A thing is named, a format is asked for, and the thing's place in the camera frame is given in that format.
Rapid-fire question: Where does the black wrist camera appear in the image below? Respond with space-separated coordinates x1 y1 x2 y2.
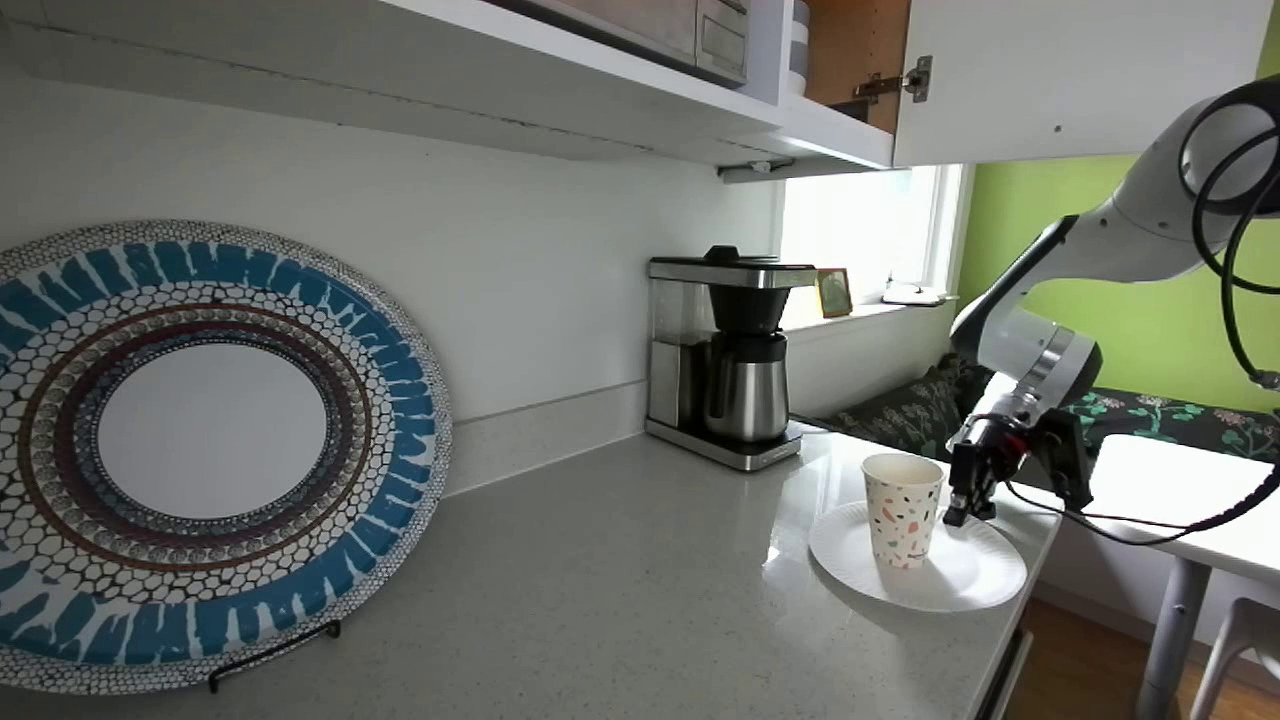
1036 414 1101 522

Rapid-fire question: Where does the grey metal chair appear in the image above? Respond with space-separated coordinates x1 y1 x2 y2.
1186 593 1280 720

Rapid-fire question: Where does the white open cabinet door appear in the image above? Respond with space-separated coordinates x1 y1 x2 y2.
890 0 1280 172

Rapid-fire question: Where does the dotted white paper cup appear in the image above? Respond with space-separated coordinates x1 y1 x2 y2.
862 449 950 580

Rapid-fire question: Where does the black wire plate stand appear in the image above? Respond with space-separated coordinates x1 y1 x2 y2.
203 611 349 696

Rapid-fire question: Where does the white dining table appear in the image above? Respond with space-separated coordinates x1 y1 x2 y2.
1078 433 1280 720

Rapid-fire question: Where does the metal cabinet hinge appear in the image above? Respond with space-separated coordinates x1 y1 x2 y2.
852 51 937 112

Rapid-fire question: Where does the white upper cabinet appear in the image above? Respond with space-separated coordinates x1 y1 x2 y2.
0 0 895 183

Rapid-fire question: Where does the bright window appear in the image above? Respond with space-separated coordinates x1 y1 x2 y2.
777 162 973 331

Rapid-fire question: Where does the steel drip coffee maker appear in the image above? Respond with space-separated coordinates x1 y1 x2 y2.
643 245 820 481

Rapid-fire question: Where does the blue patterned decorative plate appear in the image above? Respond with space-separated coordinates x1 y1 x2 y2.
0 216 456 700

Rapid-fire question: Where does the small picture frame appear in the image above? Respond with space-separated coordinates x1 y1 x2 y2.
813 264 862 326

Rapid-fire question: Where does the silver microwave oven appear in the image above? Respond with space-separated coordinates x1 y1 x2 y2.
487 0 752 94

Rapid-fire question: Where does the stainless steel coffee carafe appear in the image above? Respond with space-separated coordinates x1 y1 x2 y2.
701 331 796 449

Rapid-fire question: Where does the white paper plate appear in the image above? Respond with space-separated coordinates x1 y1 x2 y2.
805 508 1036 620

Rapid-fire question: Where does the dark floral sofa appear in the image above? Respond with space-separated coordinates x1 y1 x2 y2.
829 350 1280 502

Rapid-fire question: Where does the dark patterned cushion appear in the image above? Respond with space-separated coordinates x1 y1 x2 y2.
835 378 973 465

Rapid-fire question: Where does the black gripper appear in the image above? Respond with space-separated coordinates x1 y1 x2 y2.
940 399 1074 532

